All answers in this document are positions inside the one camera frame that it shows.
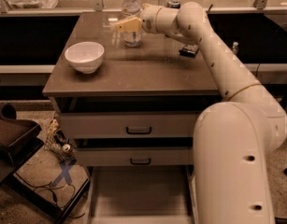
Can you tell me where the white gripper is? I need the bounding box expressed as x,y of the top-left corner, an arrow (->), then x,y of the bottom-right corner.
112,3 -> 158,34

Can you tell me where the clear plastic water bottle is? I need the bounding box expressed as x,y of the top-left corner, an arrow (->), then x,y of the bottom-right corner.
122,0 -> 141,48

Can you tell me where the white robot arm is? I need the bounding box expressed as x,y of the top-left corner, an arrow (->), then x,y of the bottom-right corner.
113,2 -> 287,224

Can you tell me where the grey drawer cabinet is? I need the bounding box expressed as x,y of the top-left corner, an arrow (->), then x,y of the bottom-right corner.
43,12 -> 221,210

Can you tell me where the small background water bottle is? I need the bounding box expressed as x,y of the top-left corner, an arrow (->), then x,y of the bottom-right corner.
232,42 -> 238,55

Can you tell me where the top drawer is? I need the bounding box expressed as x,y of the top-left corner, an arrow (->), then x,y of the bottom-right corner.
52,96 -> 205,139

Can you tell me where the drawer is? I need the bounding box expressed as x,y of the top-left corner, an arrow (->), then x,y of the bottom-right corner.
84,166 -> 195,224
75,137 -> 194,166
52,96 -> 205,139

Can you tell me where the middle drawer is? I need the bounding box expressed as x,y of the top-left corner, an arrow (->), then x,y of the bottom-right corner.
75,137 -> 194,166

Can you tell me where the bottom drawer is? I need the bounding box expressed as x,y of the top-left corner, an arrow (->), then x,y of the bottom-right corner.
84,166 -> 195,224

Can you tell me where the energy drink can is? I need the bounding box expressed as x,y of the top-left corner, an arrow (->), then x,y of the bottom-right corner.
167,0 -> 180,8

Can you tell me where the dark snack bar packet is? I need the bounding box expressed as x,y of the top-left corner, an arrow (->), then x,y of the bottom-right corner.
179,45 -> 199,58

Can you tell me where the white bowl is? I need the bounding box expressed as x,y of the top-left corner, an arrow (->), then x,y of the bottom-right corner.
65,42 -> 105,74

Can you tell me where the blue tape cross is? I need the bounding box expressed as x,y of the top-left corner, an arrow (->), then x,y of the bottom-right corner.
50,160 -> 76,188

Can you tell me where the dark chair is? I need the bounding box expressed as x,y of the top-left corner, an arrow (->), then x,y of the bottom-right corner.
0,104 -> 90,224

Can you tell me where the wire basket with cans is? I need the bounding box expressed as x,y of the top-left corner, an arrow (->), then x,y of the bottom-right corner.
44,119 -> 74,161

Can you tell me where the black cable under chair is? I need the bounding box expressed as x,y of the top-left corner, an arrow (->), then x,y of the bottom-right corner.
13,171 -> 87,220

